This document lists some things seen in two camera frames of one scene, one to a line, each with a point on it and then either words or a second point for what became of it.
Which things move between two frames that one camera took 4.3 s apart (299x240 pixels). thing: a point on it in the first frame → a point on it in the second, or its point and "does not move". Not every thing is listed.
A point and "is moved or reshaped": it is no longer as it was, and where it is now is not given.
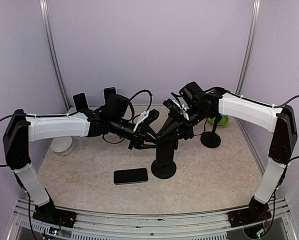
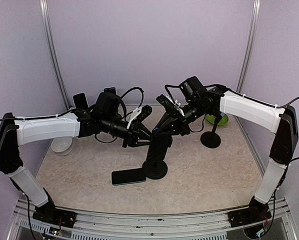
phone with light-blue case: x=110 y=94 does not move
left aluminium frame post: x=46 y=21 does not move
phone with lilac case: x=80 y=101 does not move
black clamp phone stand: x=167 y=170 → x=155 y=169
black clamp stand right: x=212 y=139 does not move
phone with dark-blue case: x=165 y=149 is moved or reshaped
